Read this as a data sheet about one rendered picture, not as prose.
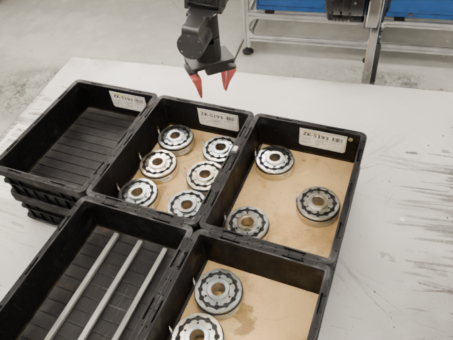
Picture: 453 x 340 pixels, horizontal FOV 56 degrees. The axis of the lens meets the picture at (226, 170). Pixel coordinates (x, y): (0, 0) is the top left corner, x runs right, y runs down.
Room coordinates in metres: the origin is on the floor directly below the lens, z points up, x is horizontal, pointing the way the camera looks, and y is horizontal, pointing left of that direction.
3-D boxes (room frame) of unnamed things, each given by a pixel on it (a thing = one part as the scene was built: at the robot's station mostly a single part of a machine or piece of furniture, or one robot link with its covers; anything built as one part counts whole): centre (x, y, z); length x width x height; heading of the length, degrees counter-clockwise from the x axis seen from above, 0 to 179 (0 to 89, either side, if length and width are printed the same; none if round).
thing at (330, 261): (0.66, -0.14, 0.92); 0.40 x 0.30 x 0.02; 153
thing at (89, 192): (0.79, 0.12, 0.92); 0.40 x 0.30 x 0.02; 153
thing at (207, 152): (0.85, 0.01, 0.86); 0.10 x 0.10 x 0.01
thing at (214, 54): (0.85, 0.01, 1.17); 0.10 x 0.07 x 0.07; 107
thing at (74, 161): (0.93, 0.39, 0.87); 0.40 x 0.30 x 0.11; 153
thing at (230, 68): (0.85, -0.01, 1.10); 0.07 x 0.07 x 0.09; 17
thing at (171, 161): (0.82, 0.18, 0.86); 0.10 x 0.10 x 0.01
